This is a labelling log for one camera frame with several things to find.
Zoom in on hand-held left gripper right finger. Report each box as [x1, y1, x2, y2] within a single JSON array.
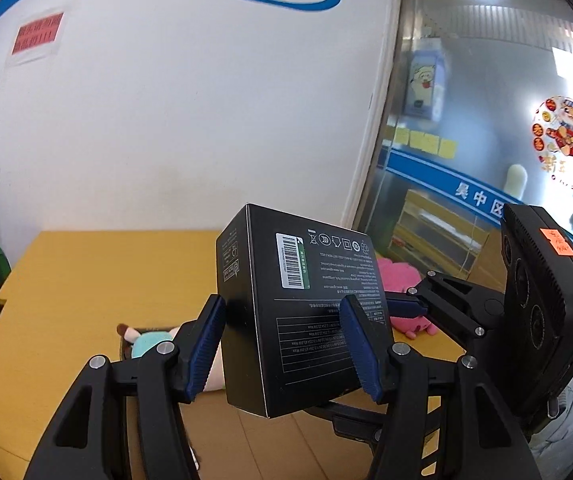
[[340, 294, 542, 480]]

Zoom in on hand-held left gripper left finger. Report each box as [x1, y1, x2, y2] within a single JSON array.
[[24, 294, 227, 480]]

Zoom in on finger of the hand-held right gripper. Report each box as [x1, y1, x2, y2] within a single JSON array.
[[385, 270, 504, 351], [299, 395, 394, 443]]

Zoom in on black product box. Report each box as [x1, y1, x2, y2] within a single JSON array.
[[215, 203, 396, 420]]

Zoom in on brown cardboard box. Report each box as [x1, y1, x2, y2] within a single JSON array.
[[116, 327, 472, 480]]

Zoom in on wooden desktop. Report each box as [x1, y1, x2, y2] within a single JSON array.
[[0, 230, 467, 461]]

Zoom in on teal and pink plush toy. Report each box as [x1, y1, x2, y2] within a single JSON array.
[[115, 322, 227, 392]]

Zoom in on yellow shelf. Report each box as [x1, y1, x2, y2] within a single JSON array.
[[390, 187, 492, 273]]

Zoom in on pale blurred object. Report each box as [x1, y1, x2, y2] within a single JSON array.
[[505, 164, 528, 201]]

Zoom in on yellow sticky notes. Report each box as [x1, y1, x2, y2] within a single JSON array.
[[393, 126, 457, 160]]

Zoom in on round festive door sticker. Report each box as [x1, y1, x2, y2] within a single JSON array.
[[531, 95, 573, 176]]

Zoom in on blue cartoon poster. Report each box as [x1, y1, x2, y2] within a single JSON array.
[[402, 50, 449, 123]]

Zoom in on frosted glass door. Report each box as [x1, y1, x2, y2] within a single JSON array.
[[351, 0, 573, 301]]

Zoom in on red wall notice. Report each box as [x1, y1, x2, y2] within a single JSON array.
[[6, 10, 66, 67]]

